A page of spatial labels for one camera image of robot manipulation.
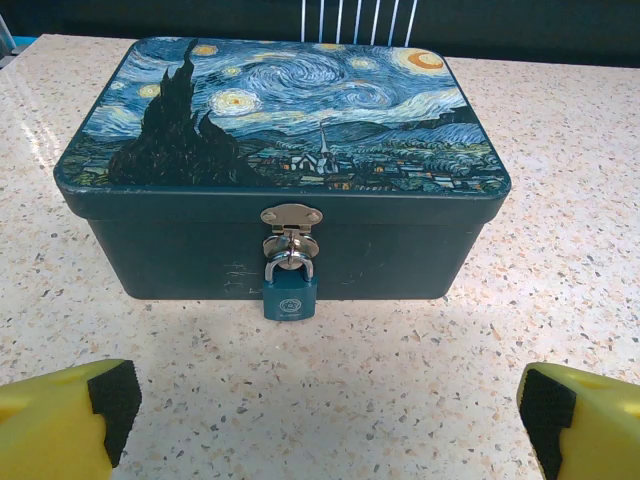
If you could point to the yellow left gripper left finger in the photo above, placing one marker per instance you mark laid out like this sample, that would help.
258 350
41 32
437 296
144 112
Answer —
45 430

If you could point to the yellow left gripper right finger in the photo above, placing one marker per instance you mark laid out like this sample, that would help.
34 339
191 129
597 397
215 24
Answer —
600 430

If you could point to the teal padlock with silver shackle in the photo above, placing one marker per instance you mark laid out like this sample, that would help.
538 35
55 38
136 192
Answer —
290 300

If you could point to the starry night print tin box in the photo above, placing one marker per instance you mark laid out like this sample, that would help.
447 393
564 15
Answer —
300 125

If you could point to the silver hasp latch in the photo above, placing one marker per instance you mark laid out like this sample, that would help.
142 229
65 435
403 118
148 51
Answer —
291 216

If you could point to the aluminium side rail blue edge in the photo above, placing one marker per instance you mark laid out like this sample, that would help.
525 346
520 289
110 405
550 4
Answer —
10 47

